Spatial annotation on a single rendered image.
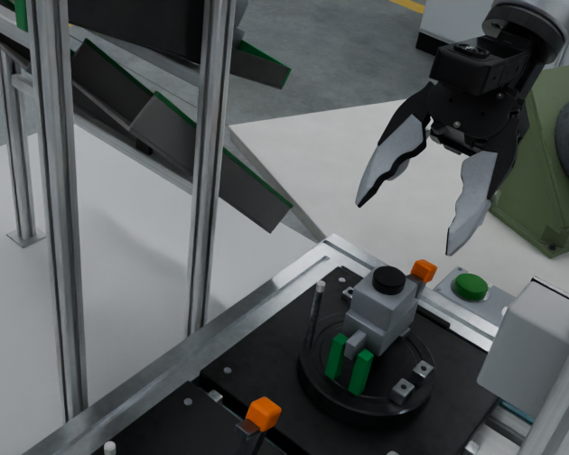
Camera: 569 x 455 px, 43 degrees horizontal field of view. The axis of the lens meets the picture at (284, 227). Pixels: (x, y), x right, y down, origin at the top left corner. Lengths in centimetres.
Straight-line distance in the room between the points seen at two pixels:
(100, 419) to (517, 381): 39
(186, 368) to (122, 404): 7
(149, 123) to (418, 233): 60
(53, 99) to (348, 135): 91
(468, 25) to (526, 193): 286
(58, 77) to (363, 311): 34
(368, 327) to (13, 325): 46
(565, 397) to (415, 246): 72
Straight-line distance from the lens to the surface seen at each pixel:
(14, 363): 90
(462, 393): 78
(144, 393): 74
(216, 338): 79
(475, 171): 62
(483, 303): 91
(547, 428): 45
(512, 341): 47
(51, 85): 53
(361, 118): 145
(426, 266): 74
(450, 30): 408
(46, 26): 51
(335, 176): 125
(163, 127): 69
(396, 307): 66
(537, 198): 120
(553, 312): 47
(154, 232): 107
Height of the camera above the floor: 152
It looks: 36 degrees down
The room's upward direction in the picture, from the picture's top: 9 degrees clockwise
